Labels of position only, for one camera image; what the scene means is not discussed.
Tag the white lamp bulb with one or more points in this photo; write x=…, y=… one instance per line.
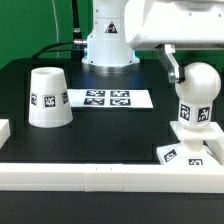
x=196, y=95

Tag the white lamp shade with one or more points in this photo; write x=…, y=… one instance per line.
x=49, y=105

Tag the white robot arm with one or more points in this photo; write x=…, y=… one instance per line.
x=121, y=27

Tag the white wall block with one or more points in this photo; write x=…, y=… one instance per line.
x=217, y=145
x=4, y=131

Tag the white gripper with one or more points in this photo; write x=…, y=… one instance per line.
x=162, y=24

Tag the white front rail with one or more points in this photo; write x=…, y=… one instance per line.
x=114, y=178

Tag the white marker sheet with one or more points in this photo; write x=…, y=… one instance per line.
x=117, y=98

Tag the white left wall block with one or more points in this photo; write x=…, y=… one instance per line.
x=4, y=131

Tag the white right wall block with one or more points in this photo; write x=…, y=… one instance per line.
x=217, y=145

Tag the white lamp base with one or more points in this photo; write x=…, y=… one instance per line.
x=190, y=150

